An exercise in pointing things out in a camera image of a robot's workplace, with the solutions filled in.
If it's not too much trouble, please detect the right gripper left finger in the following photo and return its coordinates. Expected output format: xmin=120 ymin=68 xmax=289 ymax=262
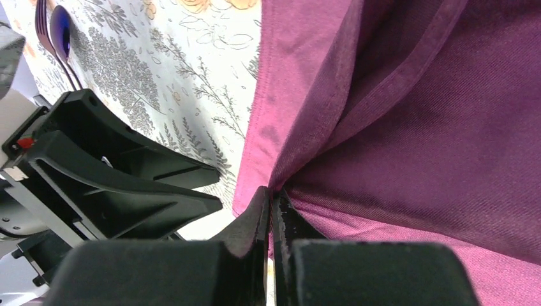
xmin=45 ymin=186 xmax=270 ymax=305

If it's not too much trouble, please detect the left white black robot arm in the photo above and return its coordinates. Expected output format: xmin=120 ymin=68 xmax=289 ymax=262
xmin=1 ymin=25 xmax=222 ymax=305

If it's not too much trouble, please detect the purple satin napkin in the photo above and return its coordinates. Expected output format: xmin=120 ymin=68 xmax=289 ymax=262
xmin=233 ymin=1 xmax=540 ymax=305

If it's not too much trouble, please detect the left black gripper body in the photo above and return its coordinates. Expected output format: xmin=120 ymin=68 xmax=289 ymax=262
xmin=1 ymin=106 xmax=85 ymax=288

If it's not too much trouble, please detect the dark purple fork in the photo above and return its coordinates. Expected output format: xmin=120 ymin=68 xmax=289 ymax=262
xmin=34 ymin=0 xmax=79 ymax=92

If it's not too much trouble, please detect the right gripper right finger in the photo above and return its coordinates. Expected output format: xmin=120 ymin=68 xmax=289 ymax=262
xmin=272 ymin=191 xmax=478 ymax=305

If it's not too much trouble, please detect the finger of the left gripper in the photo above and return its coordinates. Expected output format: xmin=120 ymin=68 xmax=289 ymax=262
xmin=28 ymin=131 xmax=222 ymax=240
xmin=33 ymin=89 xmax=219 ymax=189

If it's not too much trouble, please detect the floral tablecloth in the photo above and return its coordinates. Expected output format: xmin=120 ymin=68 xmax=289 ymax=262
xmin=1 ymin=1 xmax=262 ymax=240

